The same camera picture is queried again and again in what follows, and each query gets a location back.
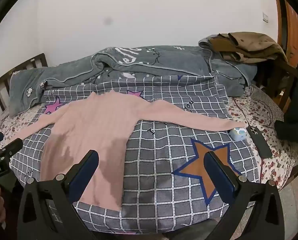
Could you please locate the brown jacket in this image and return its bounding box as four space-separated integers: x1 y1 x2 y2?
208 32 288 64

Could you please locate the grey checked star quilt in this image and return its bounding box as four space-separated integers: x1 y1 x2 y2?
10 76 260 227

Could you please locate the wooden door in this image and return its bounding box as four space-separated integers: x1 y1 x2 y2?
274 0 298 64

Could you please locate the grey fleece blanket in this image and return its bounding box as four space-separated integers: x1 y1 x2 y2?
8 38 258 117

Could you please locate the wooden chair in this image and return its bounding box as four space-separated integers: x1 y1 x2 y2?
254 59 298 113

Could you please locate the light blue earbuds case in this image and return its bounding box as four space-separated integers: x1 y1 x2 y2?
229 127 248 140

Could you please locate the pink knit sweater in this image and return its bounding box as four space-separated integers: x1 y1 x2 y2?
19 90 248 210

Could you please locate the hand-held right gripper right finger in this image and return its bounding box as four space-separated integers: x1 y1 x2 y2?
204 151 285 240

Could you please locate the dark wooden headboard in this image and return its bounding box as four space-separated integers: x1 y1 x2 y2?
0 53 48 124

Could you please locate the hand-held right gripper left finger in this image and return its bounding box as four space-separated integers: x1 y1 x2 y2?
17 149 99 240

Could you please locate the black smartphone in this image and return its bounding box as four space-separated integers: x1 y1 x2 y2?
246 125 273 159

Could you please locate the floral bed sheet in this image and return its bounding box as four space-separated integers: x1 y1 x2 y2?
0 84 298 188

